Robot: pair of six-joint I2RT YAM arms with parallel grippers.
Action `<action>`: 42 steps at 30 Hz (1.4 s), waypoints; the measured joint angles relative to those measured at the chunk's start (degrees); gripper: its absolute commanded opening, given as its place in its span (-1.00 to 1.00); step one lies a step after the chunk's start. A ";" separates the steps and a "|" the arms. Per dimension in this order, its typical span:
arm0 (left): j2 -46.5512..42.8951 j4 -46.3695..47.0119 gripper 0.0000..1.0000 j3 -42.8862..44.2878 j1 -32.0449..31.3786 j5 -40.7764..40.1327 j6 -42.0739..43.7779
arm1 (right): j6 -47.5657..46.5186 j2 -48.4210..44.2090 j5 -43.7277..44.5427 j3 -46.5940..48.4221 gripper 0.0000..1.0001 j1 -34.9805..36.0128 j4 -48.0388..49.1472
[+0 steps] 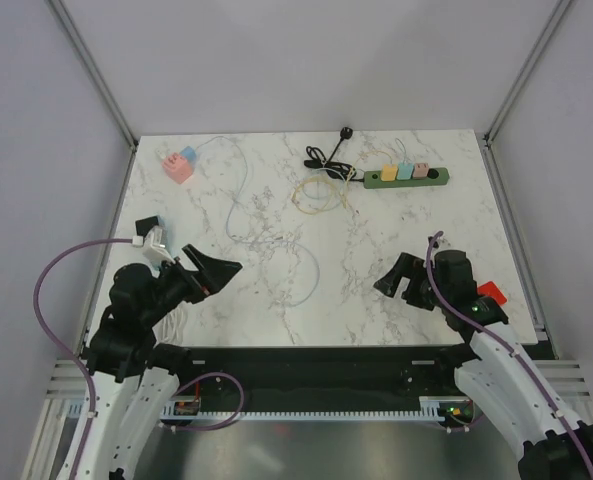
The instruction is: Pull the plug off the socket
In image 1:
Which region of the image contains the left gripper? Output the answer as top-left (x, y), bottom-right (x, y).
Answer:
top-left (142, 243), bottom-right (241, 326)

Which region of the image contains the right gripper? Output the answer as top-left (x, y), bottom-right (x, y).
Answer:
top-left (373, 251), bottom-right (450, 311)

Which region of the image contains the red cube socket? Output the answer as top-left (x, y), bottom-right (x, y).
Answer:
top-left (477, 281), bottom-right (507, 306)

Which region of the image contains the black cube adapter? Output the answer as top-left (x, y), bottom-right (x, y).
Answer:
top-left (135, 215), bottom-right (160, 238)

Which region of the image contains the pink cube socket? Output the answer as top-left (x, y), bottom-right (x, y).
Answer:
top-left (162, 153), bottom-right (194, 185)

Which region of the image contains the blue plug adapter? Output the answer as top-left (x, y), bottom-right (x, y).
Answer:
top-left (180, 146), bottom-right (197, 166)

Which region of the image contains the light blue cable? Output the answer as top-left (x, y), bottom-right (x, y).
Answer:
top-left (195, 135), bottom-right (321, 307)

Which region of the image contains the teal power strip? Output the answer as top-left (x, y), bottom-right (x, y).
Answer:
top-left (157, 215), bottom-right (168, 243)

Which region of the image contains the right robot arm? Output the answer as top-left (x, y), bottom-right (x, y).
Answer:
top-left (374, 250), bottom-right (593, 479)

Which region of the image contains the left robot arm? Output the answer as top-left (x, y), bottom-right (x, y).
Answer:
top-left (58, 245), bottom-right (242, 479)

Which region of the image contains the pink plug adapter on strip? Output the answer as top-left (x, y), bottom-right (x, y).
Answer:
top-left (412, 163), bottom-right (429, 179)

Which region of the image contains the yellow plug adapter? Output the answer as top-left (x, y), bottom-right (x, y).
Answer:
top-left (380, 164), bottom-right (398, 182)

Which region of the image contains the teal plug adapter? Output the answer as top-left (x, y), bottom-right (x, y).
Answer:
top-left (396, 163), bottom-right (414, 181)

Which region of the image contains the green power strip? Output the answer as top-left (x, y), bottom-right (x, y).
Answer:
top-left (363, 167), bottom-right (450, 190)

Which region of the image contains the white power cord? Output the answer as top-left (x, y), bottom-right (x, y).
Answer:
top-left (153, 304), bottom-right (190, 346)

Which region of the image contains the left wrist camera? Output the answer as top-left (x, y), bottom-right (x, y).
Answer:
top-left (131, 226), bottom-right (175, 268)

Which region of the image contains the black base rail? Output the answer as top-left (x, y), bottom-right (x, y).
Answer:
top-left (152, 344), bottom-right (477, 413)

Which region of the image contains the yellow coiled cable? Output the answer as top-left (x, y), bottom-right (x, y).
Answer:
top-left (291, 149), bottom-right (392, 216)

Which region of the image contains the white cable duct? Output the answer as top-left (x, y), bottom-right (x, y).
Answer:
top-left (160, 399), bottom-right (472, 423)

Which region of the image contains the black power cord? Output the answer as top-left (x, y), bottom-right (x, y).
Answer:
top-left (303, 126), bottom-right (367, 182)

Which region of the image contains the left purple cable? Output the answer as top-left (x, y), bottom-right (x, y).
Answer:
top-left (33, 238), bottom-right (142, 480)

